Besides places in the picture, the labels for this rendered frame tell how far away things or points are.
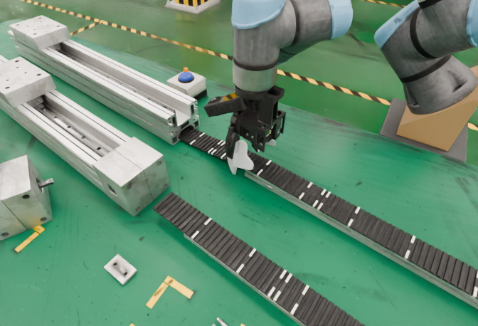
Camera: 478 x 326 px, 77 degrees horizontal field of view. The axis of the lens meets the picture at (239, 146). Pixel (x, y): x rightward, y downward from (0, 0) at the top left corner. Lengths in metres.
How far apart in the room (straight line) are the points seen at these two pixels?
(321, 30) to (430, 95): 0.39
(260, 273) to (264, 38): 0.36
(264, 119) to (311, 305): 0.30
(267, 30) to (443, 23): 0.37
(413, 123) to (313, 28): 0.44
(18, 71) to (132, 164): 0.47
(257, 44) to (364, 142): 0.45
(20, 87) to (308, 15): 0.68
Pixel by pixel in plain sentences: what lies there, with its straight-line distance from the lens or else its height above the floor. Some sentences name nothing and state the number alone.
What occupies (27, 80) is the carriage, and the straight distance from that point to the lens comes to 0.91.
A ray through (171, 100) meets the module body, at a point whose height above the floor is 0.85.
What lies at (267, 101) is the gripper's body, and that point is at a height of 1.00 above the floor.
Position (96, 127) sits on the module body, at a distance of 0.74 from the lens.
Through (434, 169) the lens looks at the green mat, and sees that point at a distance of 0.83.
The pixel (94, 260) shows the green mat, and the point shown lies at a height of 0.78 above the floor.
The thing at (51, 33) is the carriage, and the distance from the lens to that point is 1.17.
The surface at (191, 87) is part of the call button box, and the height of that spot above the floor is 0.84.
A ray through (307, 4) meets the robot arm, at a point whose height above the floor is 1.14.
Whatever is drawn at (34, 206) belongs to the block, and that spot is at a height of 0.83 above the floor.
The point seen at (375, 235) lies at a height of 0.81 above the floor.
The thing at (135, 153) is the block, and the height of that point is 0.87.
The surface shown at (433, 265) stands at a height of 0.81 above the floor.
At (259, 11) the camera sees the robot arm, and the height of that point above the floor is 1.14.
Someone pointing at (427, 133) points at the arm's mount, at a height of 0.81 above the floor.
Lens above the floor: 1.29
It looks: 43 degrees down
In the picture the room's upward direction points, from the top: straight up
